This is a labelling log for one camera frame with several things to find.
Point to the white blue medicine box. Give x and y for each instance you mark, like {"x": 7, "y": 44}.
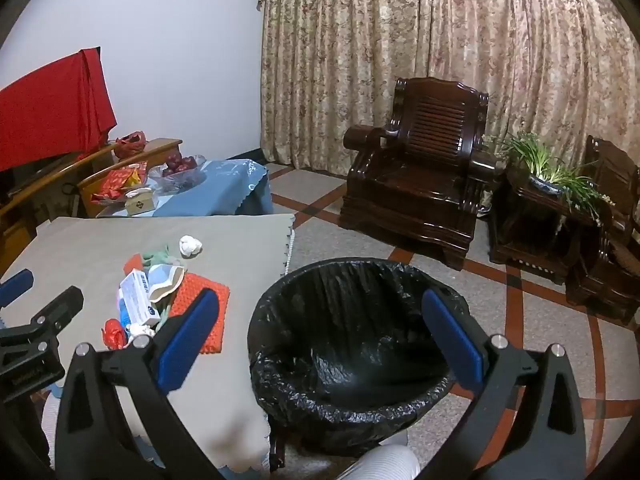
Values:
{"x": 137, "y": 300}

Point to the light wooden furniture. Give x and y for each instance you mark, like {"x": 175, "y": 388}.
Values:
{"x": 167, "y": 146}

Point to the light blue white carton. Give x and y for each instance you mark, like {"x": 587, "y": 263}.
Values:
{"x": 167, "y": 280}

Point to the floral beige curtain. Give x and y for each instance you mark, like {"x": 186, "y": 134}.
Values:
{"x": 350, "y": 60}

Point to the red apple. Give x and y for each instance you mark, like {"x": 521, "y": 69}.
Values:
{"x": 175, "y": 161}
{"x": 188, "y": 162}

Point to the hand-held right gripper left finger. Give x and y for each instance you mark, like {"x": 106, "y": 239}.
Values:
{"x": 187, "y": 340}

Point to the black bagged waste bin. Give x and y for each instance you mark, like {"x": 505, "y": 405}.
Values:
{"x": 350, "y": 320}

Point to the blue tablecloth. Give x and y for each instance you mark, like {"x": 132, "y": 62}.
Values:
{"x": 215, "y": 190}

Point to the orange foam net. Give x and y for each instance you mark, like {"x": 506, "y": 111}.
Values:
{"x": 212, "y": 335}

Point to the person's white trouser leg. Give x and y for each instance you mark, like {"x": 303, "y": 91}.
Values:
{"x": 380, "y": 467}

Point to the red wrapper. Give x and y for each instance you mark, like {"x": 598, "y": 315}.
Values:
{"x": 114, "y": 334}

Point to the red plastic bag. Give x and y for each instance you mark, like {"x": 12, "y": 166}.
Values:
{"x": 130, "y": 144}

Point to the clear glass fruit bowl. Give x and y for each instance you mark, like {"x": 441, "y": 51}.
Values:
{"x": 175, "y": 182}

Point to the white tissue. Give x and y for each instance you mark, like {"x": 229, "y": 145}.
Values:
{"x": 190, "y": 246}

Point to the red cloth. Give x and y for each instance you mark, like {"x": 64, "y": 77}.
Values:
{"x": 50, "y": 110}

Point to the red snack packet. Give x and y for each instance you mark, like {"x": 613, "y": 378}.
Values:
{"x": 112, "y": 183}

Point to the blue plastic wrapper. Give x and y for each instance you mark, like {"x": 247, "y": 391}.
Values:
{"x": 122, "y": 316}

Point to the green rubber glove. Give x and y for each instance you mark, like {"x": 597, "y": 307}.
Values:
{"x": 155, "y": 256}

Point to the potted green plant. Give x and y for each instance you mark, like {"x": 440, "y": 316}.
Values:
{"x": 545, "y": 170}

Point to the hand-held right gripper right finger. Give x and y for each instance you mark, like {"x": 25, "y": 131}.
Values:
{"x": 452, "y": 332}

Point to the dark wooden armchair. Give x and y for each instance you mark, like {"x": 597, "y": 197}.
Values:
{"x": 610, "y": 270}
{"x": 410, "y": 180}

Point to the dark wooden side table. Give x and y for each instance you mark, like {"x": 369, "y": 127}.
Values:
{"x": 530, "y": 230}

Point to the small white paper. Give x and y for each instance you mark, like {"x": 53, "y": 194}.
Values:
{"x": 140, "y": 330}

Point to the yellow snack packet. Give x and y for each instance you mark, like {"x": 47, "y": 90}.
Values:
{"x": 132, "y": 177}

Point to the small beige box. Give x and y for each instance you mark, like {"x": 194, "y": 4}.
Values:
{"x": 139, "y": 203}

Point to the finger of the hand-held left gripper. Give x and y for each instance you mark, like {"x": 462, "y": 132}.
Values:
{"x": 17, "y": 282}
{"x": 55, "y": 312}

